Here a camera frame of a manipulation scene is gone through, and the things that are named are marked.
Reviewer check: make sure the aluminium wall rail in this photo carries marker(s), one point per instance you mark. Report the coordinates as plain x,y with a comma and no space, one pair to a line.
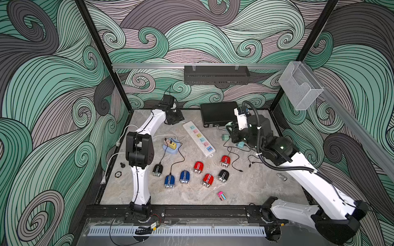
364,117
169,66

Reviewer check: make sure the aluminium wall rail back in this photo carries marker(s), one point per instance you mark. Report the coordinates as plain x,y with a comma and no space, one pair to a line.
169,66

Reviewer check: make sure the white power strip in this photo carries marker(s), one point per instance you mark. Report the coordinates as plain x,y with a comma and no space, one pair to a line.
201,141

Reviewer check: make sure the white slotted cable duct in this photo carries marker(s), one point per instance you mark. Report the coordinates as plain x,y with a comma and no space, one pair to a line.
247,231

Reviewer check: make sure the black wall shelf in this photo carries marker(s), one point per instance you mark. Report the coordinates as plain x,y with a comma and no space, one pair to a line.
220,76

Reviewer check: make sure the teal charger adapter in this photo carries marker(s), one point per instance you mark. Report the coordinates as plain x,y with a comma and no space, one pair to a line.
240,144

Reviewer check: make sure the aluminium wall rail right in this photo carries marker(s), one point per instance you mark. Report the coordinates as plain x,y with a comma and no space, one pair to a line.
364,117

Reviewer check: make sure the pink striped small box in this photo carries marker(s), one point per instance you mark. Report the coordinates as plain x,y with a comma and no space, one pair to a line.
221,196

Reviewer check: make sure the green charger adapter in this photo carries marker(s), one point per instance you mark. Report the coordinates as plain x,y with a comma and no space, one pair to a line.
225,137

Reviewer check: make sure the light blue socket cube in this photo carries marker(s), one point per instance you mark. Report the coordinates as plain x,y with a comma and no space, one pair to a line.
166,147

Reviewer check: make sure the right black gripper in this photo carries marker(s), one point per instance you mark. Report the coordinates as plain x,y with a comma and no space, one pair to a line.
235,130

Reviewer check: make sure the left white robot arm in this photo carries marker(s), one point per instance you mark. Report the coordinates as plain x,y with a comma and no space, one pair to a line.
140,151

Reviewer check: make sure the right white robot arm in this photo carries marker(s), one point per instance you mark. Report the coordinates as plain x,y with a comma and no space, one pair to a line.
336,216

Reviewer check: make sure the clear acrylic wall box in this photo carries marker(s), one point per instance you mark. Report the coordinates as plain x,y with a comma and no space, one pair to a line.
301,85

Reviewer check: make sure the red shaver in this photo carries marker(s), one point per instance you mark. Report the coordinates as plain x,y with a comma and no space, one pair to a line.
198,167
207,180
225,161

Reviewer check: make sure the black briefcase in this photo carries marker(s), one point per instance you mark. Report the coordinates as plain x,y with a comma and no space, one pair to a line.
218,114

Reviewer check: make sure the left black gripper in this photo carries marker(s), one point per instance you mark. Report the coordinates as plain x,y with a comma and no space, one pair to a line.
179,119

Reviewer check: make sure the blue shaver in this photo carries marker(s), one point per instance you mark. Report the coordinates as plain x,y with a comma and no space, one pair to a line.
185,177
169,181

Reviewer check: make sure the yellow charger adapter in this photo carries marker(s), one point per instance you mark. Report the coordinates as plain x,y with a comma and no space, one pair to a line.
172,145

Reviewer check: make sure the silver metal knob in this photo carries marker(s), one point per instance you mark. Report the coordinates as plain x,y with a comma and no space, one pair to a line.
282,177

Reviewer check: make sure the black shaver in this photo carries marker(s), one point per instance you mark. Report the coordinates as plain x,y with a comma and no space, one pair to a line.
223,176
157,170

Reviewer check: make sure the blue shaver front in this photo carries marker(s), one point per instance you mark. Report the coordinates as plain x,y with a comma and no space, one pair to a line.
169,181

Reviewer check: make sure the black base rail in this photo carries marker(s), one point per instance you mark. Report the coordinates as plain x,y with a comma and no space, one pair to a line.
172,213

